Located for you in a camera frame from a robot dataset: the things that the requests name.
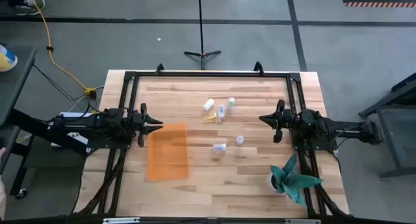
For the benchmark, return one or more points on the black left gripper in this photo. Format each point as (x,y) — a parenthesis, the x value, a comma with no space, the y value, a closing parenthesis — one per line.
(138,123)

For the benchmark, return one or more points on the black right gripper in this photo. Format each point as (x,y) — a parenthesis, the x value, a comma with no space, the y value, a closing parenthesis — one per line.
(284,120)

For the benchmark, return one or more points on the small clear pill bottle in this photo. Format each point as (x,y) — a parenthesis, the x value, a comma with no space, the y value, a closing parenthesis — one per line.
(240,140)

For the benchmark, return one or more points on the pill bottle with green label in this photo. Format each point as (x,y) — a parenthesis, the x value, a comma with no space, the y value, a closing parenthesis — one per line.
(231,102)

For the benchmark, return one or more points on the clear pill bottle white cap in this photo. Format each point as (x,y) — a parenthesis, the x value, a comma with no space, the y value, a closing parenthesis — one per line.
(221,111)

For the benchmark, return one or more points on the amber pill bottle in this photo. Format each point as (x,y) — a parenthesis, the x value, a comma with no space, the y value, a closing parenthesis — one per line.
(210,117)

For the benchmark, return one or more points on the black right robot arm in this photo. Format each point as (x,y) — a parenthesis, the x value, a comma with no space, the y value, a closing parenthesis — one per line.
(334,128)

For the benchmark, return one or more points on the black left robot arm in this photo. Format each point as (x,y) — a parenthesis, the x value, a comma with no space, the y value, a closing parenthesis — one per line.
(81,126)

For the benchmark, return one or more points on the white opaque pill bottle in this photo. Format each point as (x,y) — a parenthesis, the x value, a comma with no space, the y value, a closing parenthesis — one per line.
(208,104)

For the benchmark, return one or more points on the black clamp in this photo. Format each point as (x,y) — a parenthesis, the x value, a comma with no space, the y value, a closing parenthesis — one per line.
(159,69)
(258,68)

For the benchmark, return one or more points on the white plant pot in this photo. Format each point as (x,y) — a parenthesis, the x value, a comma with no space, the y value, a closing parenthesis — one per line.
(273,182)

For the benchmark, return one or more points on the teal leafy plant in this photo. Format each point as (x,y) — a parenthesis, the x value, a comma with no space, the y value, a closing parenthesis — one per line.
(292,181)

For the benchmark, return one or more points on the white paper sheet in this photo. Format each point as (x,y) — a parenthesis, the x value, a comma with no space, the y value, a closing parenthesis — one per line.
(79,138)

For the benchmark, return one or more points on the black beam with silver brackets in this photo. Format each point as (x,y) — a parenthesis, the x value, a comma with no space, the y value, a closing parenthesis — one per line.
(211,220)

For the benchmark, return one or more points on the black tripod stand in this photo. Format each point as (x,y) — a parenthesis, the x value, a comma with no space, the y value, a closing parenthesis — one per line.
(201,22)

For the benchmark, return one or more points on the grey metal cart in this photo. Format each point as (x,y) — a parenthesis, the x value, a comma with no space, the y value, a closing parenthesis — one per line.
(390,100)

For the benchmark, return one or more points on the black side table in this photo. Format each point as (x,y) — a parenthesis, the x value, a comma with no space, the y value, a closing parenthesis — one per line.
(16,87)

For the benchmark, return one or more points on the yellow blue round object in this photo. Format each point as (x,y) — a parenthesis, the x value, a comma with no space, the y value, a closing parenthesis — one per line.
(6,60)

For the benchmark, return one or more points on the person's shoe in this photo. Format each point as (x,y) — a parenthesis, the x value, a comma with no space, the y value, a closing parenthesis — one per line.
(29,8)

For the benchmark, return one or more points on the black aluminium table frame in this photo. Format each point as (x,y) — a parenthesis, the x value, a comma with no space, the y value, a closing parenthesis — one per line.
(211,74)

